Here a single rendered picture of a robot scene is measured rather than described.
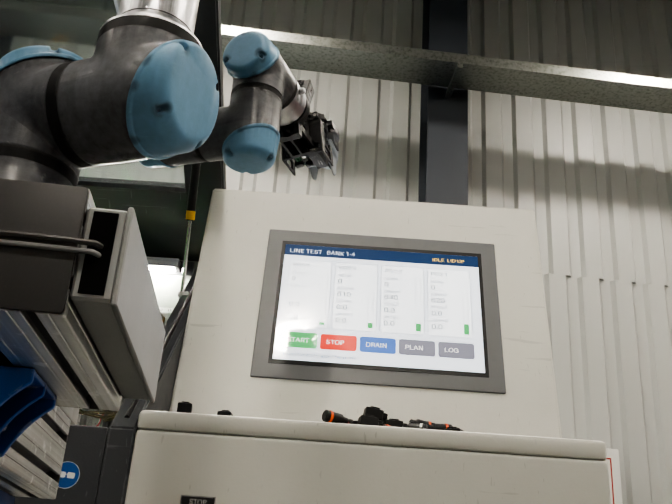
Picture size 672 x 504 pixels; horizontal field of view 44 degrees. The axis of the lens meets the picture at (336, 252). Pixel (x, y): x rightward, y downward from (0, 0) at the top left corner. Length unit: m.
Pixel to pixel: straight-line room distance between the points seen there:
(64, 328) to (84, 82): 0.39
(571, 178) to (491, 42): 1.36
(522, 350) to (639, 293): 4.97
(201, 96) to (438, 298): 0.87
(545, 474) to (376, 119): 5.44
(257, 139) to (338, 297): 0.57
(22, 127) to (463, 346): 0.95
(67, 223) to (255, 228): 1.20
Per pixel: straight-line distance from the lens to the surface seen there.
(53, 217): 0.56
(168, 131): 0.86
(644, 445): 6.18
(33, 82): 0.95
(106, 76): 0.89
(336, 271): 1.66
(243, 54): 1.20
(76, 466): 1.29
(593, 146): 6.98
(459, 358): 1.58
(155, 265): 1.92
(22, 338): 0.60
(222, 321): 1.60
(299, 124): 1.30
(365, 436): 1.25
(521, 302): 1.68
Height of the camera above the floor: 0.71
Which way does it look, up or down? 24 degrees up
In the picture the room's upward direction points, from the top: 4 degrees clockwise
